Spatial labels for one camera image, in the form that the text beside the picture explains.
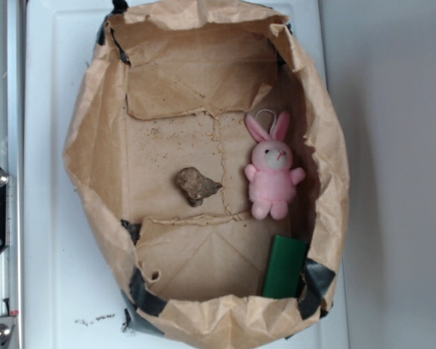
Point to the brown grey rock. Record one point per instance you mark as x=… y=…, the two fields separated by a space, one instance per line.
x=195 y=186

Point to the brown paper lined box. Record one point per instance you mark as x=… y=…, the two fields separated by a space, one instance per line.
x=169 y=86

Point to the pink plush bunny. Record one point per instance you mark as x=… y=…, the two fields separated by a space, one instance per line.
x=272 y=179

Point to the green rectangular block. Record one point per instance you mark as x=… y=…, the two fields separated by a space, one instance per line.
x=284 y=267

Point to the aluminium frame rail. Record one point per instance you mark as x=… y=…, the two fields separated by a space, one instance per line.
x=12 y=90

